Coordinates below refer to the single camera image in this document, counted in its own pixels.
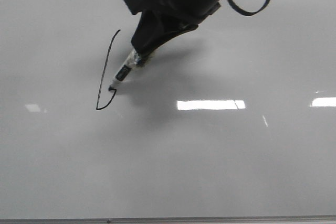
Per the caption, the white whiteboard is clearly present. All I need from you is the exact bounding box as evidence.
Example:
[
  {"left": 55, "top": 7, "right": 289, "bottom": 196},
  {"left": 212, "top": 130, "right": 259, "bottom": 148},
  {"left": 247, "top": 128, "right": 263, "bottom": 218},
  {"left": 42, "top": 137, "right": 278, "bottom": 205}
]
[{"left": 1, "top": 0, "right": 335, "bottom": 219}]

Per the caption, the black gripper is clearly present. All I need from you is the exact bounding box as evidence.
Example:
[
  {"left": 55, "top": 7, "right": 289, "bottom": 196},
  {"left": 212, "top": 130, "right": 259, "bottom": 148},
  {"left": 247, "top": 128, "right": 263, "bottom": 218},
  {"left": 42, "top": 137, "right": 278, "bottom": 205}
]
[{"left": 124, "top": 0, "right": 221, "bottom": 54}]

